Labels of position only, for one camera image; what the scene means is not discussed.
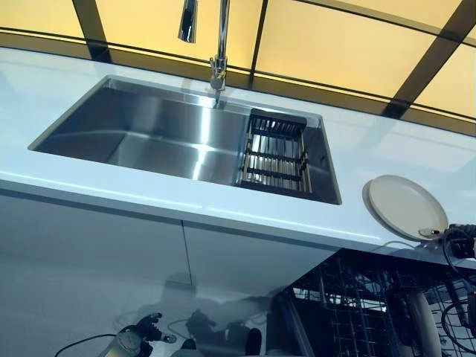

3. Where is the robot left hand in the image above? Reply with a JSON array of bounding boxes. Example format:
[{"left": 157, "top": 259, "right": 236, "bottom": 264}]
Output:
[{"left": 135, "top": 312, "right": 178, "bottom": 344}]

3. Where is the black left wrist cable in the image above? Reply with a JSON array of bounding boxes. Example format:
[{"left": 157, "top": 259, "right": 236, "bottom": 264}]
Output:
[{"left": 54, "top": 332, "right": 124, "bottom": 357}]

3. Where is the chrome gooseneck kitchen faucet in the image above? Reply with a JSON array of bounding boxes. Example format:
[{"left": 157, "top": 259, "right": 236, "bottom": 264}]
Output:
[{"left": 177, "top": 0, "right": 232, "bottom": 109}]

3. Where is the robot left leg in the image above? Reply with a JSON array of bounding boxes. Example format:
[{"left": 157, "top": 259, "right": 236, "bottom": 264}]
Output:
[{"left": 178, "top": 337, "right": 199, "bottom": 357}]

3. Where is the stainless steel kitchen sink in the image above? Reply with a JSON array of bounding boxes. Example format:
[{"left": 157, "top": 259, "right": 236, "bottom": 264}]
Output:
[{"left": 28, "top": 74, "right": 344, "bottom": 206}]

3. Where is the built-in dishwasher with open door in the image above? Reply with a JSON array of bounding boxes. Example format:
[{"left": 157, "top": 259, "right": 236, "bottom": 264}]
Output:
[{"left": 274, "top": 248, "right": 476, "bottom": 357}]

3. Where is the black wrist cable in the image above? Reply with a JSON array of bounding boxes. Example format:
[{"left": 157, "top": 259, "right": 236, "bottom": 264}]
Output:
[
  {"left": 54, "top": 332, "right": 124, "bottom": 357},
  {"left": 441, "top": 230, "right": 476, "bottom": 357}
]

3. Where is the black and chrome sink rack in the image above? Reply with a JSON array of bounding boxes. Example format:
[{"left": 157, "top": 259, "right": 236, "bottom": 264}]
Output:
[{"left": 232, "top": 108, "right": 313, "bottom": 195}]

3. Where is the narrow white cabinet door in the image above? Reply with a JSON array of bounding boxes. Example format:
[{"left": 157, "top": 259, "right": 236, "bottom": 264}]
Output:
[{"left": 181, "top": 219, "right": 336, "bottom": 300}]

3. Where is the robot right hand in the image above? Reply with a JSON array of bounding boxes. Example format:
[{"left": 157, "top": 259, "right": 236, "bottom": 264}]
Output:
[{"left": 418, "top": 222, "right": 476, "bottom": 259}]

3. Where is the black wire dishwasher rack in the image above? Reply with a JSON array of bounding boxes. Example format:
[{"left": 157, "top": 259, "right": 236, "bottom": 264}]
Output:
[{"left": 292, "top": 255, "right": 476, "bottom": 357}]

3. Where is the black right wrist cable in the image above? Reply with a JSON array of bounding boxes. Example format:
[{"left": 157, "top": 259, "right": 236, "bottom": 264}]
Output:
[{"left": 441, "top": 230, "right": 476, "bottom": 357}]

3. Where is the yellow window with dark frame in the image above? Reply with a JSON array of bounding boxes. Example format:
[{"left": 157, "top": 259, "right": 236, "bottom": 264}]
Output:
[{"left": 0, "top": 0, "right": 476, "bottom": 126}]

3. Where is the wide white cabinet door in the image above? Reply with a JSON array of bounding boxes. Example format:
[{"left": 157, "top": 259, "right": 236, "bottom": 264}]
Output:
[{"left": 0, "top": 188, "right": 195, "bottom": 357}]

